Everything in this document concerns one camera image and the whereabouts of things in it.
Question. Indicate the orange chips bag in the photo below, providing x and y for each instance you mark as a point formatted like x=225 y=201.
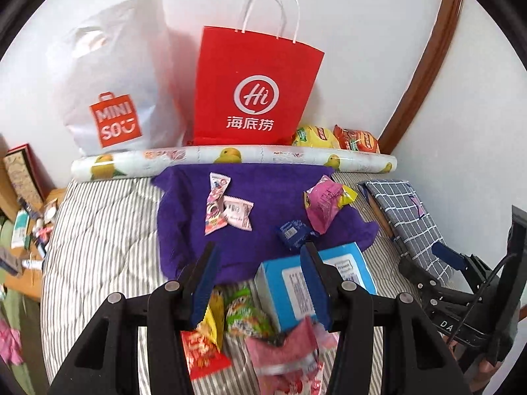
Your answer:
x=358 y=140

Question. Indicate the teal white small box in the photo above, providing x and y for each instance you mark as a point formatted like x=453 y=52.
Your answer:
x=20 y=230

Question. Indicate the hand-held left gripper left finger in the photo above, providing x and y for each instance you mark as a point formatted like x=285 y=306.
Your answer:
x=204 y=288

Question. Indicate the yellow chips bag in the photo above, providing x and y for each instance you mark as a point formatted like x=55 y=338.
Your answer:
x=315 y=138

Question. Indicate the fruit printed paper roll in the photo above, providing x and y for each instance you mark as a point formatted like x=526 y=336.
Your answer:
x=185 y=158

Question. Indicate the grey checked folded cloth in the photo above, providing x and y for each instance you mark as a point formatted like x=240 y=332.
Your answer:
x=411 y=222

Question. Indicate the red paper bag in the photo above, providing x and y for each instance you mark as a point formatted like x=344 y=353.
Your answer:
x=251 y=82

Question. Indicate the person's right hand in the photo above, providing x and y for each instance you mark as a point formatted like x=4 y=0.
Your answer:
x=489 y=368

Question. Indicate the green snack packet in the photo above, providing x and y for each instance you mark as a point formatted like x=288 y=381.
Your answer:
x=245 y=314

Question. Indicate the dark blue slim box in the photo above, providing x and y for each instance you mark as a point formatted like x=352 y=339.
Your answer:
x=10 y=261

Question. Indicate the purple cloth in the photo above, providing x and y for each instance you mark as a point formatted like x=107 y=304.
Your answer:
x=263 y=210

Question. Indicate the green bedsheet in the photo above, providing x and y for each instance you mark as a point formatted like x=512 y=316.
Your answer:
x=18 y=362

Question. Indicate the blue cardboard box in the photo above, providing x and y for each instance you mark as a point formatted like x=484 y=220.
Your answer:
x=288 y=284

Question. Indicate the large pink snack packet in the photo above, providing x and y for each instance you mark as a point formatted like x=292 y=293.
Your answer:
x=284 y=349

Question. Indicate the brown wooden door frame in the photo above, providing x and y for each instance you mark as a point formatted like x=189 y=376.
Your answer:
x=428 y=61

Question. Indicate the pale pink snack packet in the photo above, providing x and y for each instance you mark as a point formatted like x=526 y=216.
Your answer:
x=238 y=212

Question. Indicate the magenta snack packet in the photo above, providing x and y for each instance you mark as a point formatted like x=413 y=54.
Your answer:
x=323 y=208

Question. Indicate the wooden nightstand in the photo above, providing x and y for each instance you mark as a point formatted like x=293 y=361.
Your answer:
x=29 y=271

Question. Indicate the white plastic shopping bag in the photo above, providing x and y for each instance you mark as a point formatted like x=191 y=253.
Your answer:
x=119 y=82

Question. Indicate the striped mattress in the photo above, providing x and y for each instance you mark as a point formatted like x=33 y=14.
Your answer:
x=103 y=234

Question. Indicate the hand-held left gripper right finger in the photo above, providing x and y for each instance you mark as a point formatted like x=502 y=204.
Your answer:
x=317 y=292

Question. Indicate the pink white strawberry packet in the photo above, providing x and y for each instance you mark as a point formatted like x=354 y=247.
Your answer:
x=296 y=383

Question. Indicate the plain yellow snack packet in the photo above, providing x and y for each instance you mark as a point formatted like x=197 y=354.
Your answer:
x=349 y=195

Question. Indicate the pink cloth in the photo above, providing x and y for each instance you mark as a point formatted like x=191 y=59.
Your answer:
x=10 y=341

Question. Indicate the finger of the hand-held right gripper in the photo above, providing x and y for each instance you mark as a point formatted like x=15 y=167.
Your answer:
x=416 y=273
x=446 y=255

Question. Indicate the pink white cartoon candy packet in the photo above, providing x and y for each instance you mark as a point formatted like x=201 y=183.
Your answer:
x=216 y=205

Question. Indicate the dark blue snack packet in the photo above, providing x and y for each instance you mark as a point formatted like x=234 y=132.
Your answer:
x=294 y=233

